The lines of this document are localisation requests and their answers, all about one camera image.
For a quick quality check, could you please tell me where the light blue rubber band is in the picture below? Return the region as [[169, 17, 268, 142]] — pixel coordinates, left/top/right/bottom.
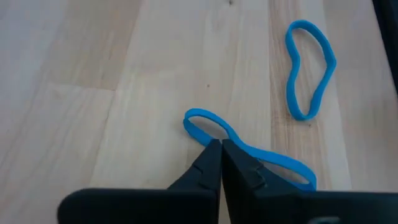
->
[[182, 108, 318, 193], [285, 19, 338, 122]]

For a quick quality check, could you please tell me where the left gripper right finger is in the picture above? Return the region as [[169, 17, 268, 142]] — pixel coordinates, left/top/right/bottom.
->
[[222, 139, 304, 224]]

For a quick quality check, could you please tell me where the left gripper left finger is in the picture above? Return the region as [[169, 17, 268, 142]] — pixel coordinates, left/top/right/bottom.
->
[[167, 139, 223, 191]]

